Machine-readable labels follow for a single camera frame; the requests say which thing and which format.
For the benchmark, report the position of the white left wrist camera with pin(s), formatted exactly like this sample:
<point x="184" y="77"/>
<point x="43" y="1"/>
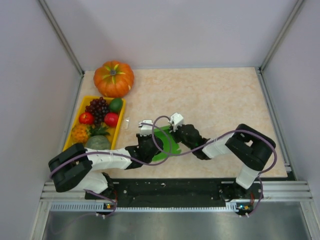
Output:
<point x="145" y="127"/>

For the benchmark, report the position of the orange pineapple with leaves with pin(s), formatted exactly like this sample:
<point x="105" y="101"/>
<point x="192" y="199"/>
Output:
<point x="81" y="133"/>

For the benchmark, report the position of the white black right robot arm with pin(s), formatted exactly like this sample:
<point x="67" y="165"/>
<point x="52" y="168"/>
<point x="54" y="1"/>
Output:
<point x="255" y="150"/>

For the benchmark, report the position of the dark purple grape bunch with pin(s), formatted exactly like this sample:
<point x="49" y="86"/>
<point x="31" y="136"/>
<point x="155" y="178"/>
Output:
<point x="98" y="108"/>

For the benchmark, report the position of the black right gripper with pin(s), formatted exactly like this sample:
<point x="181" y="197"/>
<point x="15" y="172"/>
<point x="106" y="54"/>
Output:
<point x="175" y="133"/>

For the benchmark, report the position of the grey slotted cable duct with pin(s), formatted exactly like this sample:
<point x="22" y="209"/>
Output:
<point x="102" y="207"/>

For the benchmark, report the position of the red apple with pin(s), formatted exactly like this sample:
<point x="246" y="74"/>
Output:
<point x="86" y="118"/>

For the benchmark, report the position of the aluminium corner post left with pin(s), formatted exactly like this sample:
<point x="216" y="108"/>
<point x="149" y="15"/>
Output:
<point x="60" y="35"/>

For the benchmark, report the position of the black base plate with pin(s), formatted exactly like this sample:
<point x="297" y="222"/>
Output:
<point x="180" y="192"/>

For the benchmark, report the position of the green paper box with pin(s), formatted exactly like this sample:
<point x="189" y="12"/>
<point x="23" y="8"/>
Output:
<point x="169" y="144"/>

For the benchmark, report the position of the aluminium corner post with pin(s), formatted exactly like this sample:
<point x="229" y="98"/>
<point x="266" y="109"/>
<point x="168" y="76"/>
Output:
<point x="283" y="33"/>
<point x="60" y="35"/>

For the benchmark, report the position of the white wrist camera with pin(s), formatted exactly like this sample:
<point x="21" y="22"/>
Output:
<point x="145" y="127"/>
<point x="176" y="120"/>

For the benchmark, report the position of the green lime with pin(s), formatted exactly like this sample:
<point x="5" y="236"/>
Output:
<point x="116" y="105"/>

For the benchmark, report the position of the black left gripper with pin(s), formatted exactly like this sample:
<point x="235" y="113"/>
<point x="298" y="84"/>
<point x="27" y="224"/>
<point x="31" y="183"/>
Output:
<point x="140" y="137"/>

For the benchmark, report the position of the small white paper scrap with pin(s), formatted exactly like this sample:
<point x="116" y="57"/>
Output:
<point x="126" y="123"/>

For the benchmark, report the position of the yellow plastic tray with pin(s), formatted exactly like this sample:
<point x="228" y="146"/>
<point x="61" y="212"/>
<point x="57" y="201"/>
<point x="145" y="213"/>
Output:
<point x="114" y="131"/>

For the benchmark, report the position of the orange pumpkin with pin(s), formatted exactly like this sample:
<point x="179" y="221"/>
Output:
<point x="114" y="79"/>

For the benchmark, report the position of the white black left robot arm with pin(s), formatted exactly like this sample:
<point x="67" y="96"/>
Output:
<point x="83" y="168"/>

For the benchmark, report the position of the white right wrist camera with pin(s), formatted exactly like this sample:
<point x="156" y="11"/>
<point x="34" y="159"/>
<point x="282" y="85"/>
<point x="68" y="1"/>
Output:
<point x="176" y="120"/>

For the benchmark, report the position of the aluminium corner post right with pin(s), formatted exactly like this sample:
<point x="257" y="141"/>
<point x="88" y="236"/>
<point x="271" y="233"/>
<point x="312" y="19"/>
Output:
<point x="283" y="33"/>

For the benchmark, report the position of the red tomato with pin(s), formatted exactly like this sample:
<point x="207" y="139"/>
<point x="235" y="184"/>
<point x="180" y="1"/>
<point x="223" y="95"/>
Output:
<point x="111" y="119"/>

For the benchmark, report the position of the grey green melon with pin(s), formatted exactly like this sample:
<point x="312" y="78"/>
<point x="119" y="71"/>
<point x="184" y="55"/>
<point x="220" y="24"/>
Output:
<point x="98" y="142"/>

